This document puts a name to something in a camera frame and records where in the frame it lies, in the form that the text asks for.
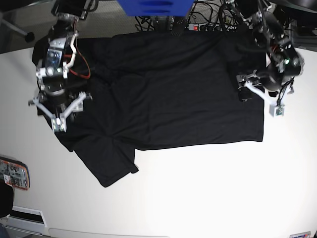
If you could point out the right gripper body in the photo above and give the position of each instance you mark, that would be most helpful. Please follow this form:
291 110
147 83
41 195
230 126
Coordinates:
51 97

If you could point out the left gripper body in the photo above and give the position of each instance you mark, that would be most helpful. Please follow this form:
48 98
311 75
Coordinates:
264 80

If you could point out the black T-shirt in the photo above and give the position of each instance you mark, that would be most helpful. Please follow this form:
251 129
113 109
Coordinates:
151 90

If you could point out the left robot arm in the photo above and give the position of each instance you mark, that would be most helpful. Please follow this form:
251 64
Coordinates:
285 62

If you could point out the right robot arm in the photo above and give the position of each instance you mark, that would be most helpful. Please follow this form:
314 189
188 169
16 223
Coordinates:
56 58

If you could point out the office chair base leg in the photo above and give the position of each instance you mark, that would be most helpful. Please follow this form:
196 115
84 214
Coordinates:
28 36

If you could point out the white power strip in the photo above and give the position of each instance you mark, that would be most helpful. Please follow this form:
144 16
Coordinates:
210 27

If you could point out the orange clear electronics case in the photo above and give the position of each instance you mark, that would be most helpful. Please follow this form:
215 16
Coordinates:
14 173

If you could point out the black power adapter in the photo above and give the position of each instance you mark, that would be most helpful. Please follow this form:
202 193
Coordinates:
178 26

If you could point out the black chair seat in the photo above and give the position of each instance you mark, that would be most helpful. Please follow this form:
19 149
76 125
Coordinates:
6 199

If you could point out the blue plastic bin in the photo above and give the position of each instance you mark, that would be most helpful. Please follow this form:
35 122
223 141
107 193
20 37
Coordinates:
156 7

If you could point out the white flat box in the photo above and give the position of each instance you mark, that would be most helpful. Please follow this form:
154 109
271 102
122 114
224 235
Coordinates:
26 220

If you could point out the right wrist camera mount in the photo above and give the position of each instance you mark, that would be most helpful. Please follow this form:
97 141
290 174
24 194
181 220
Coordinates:
58 118

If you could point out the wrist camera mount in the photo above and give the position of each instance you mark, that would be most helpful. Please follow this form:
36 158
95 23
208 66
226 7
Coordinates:
276 108
58 118

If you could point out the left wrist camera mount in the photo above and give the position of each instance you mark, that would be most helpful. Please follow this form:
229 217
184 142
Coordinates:
276 108

